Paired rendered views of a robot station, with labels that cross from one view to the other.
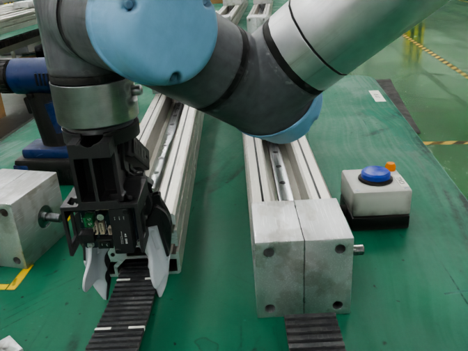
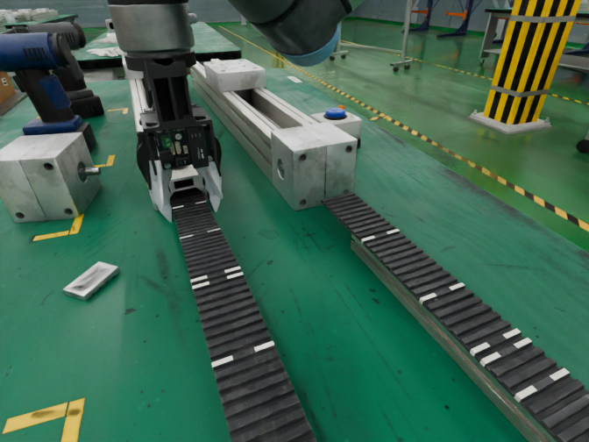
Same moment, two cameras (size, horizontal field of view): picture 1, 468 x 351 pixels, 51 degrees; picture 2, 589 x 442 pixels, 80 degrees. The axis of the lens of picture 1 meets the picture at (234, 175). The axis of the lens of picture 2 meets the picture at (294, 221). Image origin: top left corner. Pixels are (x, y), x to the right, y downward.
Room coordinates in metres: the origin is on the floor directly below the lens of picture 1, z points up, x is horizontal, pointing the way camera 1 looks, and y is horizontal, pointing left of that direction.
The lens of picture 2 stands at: (0.02, 0.15, 1.05)
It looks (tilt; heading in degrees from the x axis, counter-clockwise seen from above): 33 degrees down; 337
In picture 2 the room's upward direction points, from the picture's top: 1 degrees counter-clockwise
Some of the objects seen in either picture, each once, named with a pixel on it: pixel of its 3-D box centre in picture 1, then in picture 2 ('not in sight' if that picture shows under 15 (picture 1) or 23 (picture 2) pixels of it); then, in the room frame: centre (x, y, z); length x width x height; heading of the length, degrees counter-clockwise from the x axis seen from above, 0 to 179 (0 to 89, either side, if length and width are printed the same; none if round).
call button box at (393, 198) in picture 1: (368, 197); (330, 131); (0.63, -0.19, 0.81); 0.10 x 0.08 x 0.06; 89
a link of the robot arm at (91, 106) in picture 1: (99, 101); (158, 30); (0.45, 0.12, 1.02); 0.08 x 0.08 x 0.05
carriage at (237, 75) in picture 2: not in sight; (234, 80); (0.91, -0.07, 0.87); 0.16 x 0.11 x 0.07; 179
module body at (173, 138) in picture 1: (170, 136); (158, 110); (0.92, 0.12, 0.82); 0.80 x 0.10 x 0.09; 179
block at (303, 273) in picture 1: (309, 255); (319, 163); (0.47, -0.08, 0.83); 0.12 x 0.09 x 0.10; 89
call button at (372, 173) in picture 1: (375, 176); (335, 114); (0.63, -0.20, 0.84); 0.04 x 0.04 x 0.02
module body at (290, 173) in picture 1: (268, 131); (236, 100); (0.91, -0.07, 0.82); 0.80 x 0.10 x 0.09; 179
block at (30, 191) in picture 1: (21, 216); (58, 175); (0.60, 0.29, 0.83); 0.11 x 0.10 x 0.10; 74
